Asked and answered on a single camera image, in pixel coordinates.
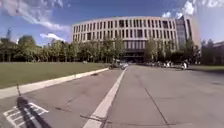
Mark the vehicle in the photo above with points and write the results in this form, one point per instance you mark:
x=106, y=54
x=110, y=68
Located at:
x=117, y=64

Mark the large curved beige building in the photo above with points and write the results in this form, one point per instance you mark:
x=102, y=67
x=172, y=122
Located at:
x=133, y=31

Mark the white painted lane line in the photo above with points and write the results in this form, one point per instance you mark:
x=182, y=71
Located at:
x=106, y=104

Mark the row of trees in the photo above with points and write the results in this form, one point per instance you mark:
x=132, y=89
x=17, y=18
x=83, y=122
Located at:
x=66, y=50

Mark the grey asphalt road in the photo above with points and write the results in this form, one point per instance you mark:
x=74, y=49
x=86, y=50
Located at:
x=160, y=100

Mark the pale concrete kerb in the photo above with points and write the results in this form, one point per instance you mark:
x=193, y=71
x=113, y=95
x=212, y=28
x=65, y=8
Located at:
x=50, y=82

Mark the green grass lawn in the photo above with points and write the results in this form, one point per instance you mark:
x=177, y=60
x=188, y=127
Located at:
x=33, y=71

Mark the grass strip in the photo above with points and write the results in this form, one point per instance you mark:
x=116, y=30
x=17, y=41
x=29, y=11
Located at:
x=208, y=67

